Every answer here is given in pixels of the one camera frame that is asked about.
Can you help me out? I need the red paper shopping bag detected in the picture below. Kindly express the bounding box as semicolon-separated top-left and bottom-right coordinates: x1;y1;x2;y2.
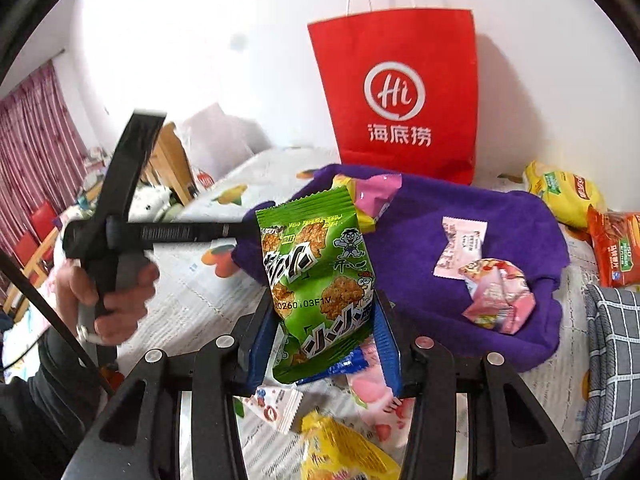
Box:
306;0;478;186

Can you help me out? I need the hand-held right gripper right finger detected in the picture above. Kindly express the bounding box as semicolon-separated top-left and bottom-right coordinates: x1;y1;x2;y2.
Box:
372;295;586;480

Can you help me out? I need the red chips bag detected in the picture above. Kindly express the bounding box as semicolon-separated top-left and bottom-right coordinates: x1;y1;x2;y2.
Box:
586;206;640;289

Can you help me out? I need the white plastic shopping bag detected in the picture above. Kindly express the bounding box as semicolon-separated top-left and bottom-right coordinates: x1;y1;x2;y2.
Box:
175;102;271;183

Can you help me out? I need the red striped curtain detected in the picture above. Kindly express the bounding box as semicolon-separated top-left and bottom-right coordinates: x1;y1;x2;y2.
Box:
0;60;93;281

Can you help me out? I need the wooden headboard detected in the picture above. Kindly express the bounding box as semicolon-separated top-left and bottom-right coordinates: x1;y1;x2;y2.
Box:
140;121;198;206

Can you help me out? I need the red chair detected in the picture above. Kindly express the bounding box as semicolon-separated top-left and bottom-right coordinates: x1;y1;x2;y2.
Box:
12;200;61;291

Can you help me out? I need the purple towel tray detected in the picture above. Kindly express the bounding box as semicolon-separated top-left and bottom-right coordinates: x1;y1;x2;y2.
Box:
232;162;571;373

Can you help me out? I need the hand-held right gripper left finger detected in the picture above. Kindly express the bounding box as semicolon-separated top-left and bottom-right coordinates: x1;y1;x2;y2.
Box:
60;290;281;480

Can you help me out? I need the green rice cracker packet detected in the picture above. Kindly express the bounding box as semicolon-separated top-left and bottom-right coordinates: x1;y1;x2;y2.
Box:
255;186;377;385

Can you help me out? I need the pile of snack packets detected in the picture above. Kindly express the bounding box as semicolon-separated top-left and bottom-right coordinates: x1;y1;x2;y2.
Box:
245;172;538;480

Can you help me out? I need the grey checked cloth pink star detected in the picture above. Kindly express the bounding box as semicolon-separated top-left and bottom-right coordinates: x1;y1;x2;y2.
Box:
575;284;640;476

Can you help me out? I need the person's left forearm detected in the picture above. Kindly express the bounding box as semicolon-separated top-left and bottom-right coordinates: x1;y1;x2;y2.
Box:
0;330;118;480

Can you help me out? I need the fruit print tablecloth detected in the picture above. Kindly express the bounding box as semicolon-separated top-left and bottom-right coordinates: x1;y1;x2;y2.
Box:
75;147;601;480

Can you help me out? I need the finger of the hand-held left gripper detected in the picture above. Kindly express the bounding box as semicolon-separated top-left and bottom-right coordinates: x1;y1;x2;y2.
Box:
127;220;261;248

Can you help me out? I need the person's left hand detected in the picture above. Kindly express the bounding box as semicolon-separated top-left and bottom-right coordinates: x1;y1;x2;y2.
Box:
52;260;162;347

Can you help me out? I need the yellow chips bag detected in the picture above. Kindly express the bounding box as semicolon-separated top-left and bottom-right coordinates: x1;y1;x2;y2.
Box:
522;160;607;231

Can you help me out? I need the white floral pillow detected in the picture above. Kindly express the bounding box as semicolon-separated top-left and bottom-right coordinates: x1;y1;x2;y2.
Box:
127;184;176;223

